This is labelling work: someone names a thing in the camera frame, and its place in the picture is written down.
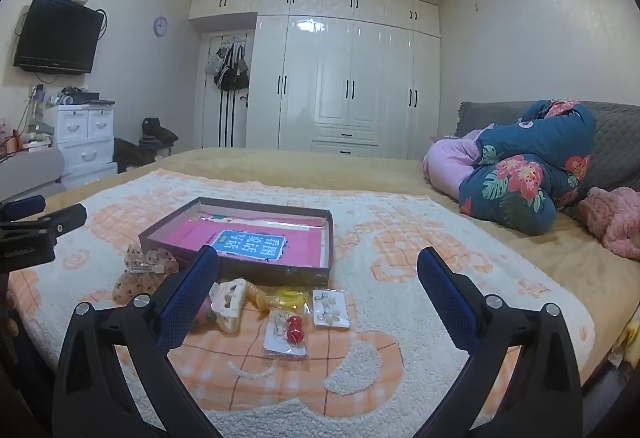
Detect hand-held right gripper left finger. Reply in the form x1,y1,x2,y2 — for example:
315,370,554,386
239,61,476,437
51,244,221,438

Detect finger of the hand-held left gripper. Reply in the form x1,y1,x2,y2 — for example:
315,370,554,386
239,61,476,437
0,196,47,222
0,204,88,241

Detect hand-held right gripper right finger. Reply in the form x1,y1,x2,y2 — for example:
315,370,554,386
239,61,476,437
416,245,585,438

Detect pink pom hair tie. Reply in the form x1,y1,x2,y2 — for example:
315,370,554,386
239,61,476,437
192,295,221,331

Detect white hair claw clip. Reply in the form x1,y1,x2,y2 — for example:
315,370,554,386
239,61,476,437
207,279,252,334

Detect red cherry earrings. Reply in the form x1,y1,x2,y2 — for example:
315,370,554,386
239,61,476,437
262,308,309,361

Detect shallow brown cardboard box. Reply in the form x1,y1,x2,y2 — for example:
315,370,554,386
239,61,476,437
138,196,335,288

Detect grey chair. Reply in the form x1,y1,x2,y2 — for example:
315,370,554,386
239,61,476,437
0,147,67,204

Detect pink book with blue label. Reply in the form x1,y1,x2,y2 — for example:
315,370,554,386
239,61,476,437
165,213,327,270

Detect white plastic drawer cabinet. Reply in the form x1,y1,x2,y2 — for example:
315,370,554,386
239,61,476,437
54,102,119,190

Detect cluttered side shelf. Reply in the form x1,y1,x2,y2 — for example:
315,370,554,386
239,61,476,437
0,85,57,155

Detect yellow hair accessory in bag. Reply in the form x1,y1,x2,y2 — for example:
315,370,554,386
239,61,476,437
265,288,309,315

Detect silver earrings packet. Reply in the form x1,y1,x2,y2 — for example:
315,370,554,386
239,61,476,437
311,288,352,332

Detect pile of dark clothes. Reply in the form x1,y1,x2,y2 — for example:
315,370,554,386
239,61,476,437
114,117,180,175

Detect blue floral quilt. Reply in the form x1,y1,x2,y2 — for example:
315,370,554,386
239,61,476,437
458,99,597,237

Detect bed with tan sheet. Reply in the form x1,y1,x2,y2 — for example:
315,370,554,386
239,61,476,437
0,145,640,438

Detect white door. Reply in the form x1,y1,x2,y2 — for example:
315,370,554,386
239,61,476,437
194,30,256,150

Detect pink knit blanket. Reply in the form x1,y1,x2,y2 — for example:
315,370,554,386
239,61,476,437
580,187,640,262

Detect bags hanging on door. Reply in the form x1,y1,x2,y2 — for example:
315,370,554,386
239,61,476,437
207,43,251,94

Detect grey quilted headboard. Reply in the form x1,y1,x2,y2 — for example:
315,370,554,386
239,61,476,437
455,101,640,225

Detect white glossy wardrobe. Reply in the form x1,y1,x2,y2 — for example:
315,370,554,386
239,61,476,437
189,0,442,161

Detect black wall television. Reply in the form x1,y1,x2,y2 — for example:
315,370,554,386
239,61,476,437
12,0,107,77

